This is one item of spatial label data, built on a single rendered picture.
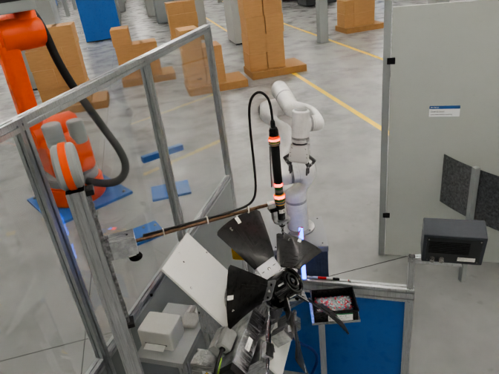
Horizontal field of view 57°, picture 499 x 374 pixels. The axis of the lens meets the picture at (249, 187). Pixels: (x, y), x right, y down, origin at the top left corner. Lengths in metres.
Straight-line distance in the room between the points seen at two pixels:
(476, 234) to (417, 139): 1.51
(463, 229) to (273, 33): 8.13
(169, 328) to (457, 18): 2.56
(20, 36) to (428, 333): 4.54
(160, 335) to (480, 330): 2.23
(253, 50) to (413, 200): 6.65
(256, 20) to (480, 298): 7.37
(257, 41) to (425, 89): 6.71
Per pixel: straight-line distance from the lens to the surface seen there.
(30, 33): 5.34
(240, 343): 1.80
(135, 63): 2.20
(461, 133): 3.61
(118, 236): 1.73
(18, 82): 5.42
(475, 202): 3.56
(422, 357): 3.32
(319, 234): 2.63
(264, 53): 9.94
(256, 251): 1.93
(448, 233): 2.21
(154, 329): 2.20
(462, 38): 3.41
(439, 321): 3.57
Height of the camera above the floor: 2.44
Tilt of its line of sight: 27 degrees down
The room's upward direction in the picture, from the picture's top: 7 degrees counter-clockwise
